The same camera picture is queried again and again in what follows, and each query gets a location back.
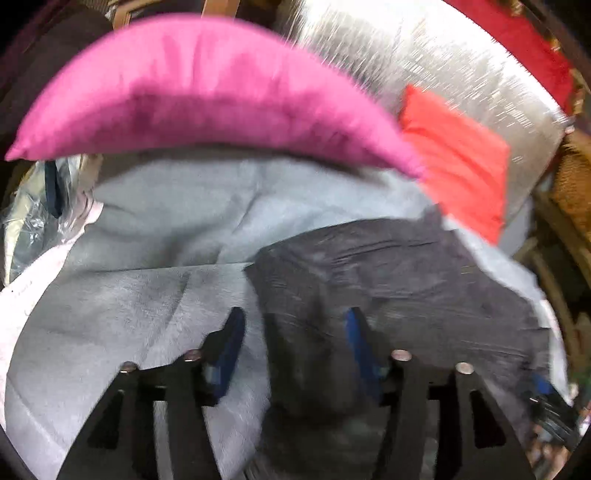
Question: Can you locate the dark quilted bomber jacket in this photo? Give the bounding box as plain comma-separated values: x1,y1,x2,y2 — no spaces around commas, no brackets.
245,210,550,479

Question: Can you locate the wooden side table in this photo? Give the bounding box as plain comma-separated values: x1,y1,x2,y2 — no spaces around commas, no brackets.
514,190,590,375

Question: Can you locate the wicker basket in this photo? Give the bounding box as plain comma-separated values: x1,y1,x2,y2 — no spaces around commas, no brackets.
551,129,591,241

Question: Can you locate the clear plastic bag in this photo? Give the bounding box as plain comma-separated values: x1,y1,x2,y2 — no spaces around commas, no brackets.
1,154,103,286

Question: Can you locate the red-orange pillow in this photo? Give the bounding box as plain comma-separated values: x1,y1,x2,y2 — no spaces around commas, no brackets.
399,84,511,245

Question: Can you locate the magenta pillow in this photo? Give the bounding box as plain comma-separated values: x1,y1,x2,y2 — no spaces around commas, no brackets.
6,14,425,178

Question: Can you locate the red velvet blanket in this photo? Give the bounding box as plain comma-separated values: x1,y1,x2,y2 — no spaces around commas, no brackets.
448,0,574,114

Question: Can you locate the silver foil insulation mat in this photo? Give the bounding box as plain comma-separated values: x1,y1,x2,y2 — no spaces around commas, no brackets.
277,0,570,221

